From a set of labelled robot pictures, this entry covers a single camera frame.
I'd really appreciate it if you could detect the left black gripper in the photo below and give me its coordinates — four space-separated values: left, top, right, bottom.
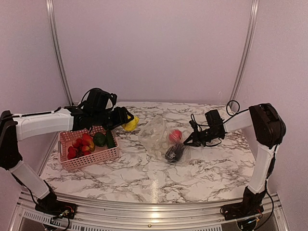
93 106 134 130

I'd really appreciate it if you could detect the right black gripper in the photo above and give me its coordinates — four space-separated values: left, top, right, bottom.
183 127 221 146

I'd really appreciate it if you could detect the yellow fake lemon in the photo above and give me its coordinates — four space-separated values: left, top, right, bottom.
121 116 139 131

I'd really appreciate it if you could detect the red fake pepper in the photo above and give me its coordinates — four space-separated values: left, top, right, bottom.
168 129 182 143

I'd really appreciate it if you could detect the dark purple fake eggplant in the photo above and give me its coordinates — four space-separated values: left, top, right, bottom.
165 143 185 163

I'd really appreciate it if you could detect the clear zip top bag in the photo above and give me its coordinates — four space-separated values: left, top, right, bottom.
138 115 191 165

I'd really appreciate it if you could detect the green fake cucumber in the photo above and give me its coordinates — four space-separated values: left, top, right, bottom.
105 130 116 149

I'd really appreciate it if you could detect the dark green fake avocado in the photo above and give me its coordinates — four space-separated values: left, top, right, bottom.
93 132 106 147

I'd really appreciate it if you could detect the red orange fake mango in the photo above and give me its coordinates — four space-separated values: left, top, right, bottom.
88 141 95 152

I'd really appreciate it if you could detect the red fake cherry tomato bunch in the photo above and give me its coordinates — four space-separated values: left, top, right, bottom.
67 133 93 160

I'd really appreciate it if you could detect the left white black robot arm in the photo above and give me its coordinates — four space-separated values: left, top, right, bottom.
0 88 139 214

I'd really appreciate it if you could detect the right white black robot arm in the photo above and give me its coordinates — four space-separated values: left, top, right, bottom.
184 103 286 216

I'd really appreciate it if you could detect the pink perforated plastic basket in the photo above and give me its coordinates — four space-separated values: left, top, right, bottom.
59 126 120 171

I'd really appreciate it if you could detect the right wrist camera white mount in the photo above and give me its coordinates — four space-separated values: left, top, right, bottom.
189 114 202 134

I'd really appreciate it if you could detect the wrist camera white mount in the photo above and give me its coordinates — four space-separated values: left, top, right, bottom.
189 114 202 134
106 93 117 111

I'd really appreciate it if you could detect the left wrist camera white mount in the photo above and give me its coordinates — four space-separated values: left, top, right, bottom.
106 93 117 111

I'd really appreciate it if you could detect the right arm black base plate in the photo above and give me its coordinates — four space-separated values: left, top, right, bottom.
220 187 266 220

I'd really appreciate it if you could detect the front aluminium rail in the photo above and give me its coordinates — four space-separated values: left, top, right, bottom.
7 191 290 231

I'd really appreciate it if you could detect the right aluminium frame post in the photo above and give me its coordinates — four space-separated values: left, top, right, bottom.
229 0 260 100

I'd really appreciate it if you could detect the aluminium frame post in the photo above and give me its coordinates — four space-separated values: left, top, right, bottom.
229 0 260 100
46 0 74 105

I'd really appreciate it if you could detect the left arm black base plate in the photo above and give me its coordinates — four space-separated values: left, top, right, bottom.
35 188 77 219

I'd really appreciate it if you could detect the left aluminium frame post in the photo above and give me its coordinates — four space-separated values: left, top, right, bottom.
46 0 74 105

